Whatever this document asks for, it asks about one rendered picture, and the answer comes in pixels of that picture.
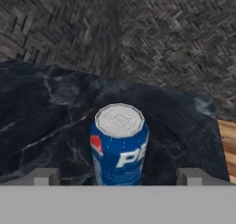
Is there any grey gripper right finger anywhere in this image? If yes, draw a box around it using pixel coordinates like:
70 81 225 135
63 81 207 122
175 167 232 186

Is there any blue soda can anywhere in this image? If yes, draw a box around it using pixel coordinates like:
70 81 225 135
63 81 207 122
89 102 150 186

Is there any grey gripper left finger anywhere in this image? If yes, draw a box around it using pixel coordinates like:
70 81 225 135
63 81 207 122
3 167 61 186

